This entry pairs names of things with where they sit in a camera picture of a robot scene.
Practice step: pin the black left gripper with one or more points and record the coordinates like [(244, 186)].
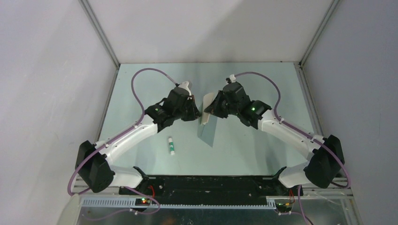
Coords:
[(195, 113)]

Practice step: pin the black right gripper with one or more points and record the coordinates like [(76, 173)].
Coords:
[(214, 108)]

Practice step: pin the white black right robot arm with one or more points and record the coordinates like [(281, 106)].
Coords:
[(324, 156)]

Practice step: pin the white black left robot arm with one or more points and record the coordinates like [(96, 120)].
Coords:
[(95, 162)]

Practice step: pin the green white glue stick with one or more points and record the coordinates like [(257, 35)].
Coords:
[(171, 146)]

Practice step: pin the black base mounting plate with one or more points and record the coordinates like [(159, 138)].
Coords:
[(229, 202)]

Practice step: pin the left controller board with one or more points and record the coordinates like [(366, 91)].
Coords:
[(143, 202)]

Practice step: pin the controller board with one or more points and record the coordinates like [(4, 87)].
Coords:
[(284, 207), (143, 202)]

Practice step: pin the right controller board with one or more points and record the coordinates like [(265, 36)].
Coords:
[(284, 207)]

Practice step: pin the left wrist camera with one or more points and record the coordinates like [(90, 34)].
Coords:
[(186, 86)]

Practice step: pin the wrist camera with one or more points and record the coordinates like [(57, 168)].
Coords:
[(231, 79), (186, 86)]

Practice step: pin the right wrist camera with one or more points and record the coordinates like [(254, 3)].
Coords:
[(231, 79)]

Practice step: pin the aluminium frame rail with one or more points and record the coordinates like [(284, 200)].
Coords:
[(204, 189)]

